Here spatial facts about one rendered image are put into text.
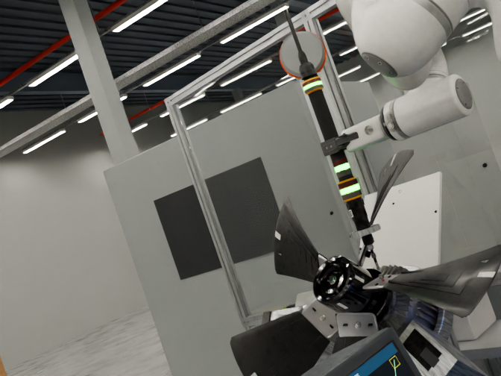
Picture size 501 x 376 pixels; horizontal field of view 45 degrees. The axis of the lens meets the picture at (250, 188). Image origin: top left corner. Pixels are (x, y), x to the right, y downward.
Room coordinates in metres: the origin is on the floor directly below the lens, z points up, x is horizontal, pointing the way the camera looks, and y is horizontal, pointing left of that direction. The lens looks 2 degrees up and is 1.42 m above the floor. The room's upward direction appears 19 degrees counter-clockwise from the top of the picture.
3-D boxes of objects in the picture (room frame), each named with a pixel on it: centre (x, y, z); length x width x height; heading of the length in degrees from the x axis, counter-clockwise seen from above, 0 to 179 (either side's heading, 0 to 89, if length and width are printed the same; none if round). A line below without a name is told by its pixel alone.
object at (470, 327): (1.92, -0.47, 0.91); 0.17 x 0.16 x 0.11; 136
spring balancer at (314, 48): (2.08, -0.32, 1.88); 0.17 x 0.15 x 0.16; 46
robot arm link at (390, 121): (1.25, -0.33, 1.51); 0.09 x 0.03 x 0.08; 136
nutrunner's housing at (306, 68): (1.37, -0.21, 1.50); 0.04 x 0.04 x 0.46
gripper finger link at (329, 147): (1.34, -0.20, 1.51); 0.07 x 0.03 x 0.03; 46
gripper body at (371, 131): (1.30, -0.29, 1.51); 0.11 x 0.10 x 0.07; 46
